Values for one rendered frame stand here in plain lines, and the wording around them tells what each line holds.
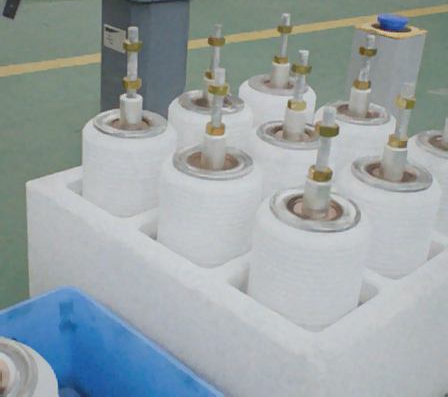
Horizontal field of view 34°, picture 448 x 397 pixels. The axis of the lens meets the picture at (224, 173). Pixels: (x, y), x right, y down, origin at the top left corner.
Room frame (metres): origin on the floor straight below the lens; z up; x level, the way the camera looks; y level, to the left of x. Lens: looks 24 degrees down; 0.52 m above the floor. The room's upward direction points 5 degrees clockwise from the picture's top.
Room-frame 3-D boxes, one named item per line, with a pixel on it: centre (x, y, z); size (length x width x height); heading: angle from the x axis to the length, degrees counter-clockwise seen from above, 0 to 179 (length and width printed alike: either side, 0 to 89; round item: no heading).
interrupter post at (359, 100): (0.79, -0.15, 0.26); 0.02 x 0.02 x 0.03
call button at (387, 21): (0.97, -0.20, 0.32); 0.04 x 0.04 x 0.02
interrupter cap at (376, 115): (0.79, -0.15, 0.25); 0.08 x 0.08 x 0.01
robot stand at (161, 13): (1.23, 0.16, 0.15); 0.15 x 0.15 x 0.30; 44
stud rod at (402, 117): (0.63, -0.16, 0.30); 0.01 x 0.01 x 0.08; 51
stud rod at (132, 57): (0.69, 0.10, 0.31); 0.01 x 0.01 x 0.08; 50
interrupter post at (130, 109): (0.69, 0.10, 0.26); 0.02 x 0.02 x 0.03
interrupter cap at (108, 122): (0.69, 0.10, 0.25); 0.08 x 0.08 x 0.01
